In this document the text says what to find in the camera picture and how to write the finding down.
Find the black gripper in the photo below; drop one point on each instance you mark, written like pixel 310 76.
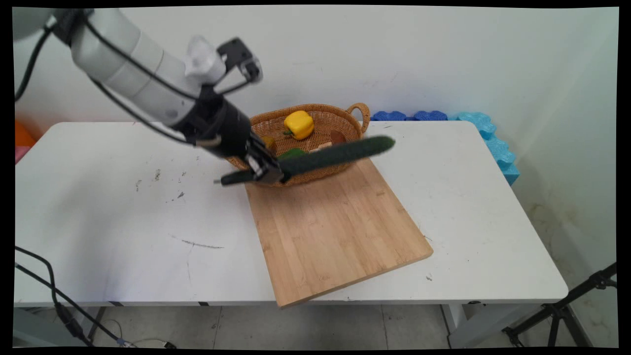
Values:
pixel 222 128

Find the dark green cucumber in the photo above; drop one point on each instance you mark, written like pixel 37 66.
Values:
pixel 340 152

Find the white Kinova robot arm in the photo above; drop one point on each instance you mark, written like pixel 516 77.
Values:
pixel 123 59

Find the small orange vegetable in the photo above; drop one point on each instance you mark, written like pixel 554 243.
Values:
pixel 268 143

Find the green bell pepper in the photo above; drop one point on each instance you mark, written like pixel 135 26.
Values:
pixel 292 153

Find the yellow bell pepper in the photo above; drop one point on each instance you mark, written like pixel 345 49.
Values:
pixel 298 123

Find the brown mushroom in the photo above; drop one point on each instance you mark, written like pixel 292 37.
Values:
pixel 335 137

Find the woven wicker basket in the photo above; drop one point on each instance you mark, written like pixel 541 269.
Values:
pixel 340 125

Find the wooden cutting board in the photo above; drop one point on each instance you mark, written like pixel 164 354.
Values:
pixel 335 231

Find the dark blue foam mat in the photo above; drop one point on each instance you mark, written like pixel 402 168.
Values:
pixel 409 116

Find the light blue foam mat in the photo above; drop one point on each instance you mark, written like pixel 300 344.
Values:
pixel 498 148

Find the orange box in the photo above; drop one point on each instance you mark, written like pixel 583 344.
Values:
pixel 23 134

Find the pink box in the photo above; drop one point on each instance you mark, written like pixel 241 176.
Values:
pixel 20 154

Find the white table leg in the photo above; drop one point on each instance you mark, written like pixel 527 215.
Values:
pixel 473 325

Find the black tripod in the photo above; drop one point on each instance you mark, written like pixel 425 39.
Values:
pixel 557 310

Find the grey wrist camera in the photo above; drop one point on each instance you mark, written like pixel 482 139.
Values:
pixel 244 56

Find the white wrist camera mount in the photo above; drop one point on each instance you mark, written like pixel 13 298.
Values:
pixel 206 59

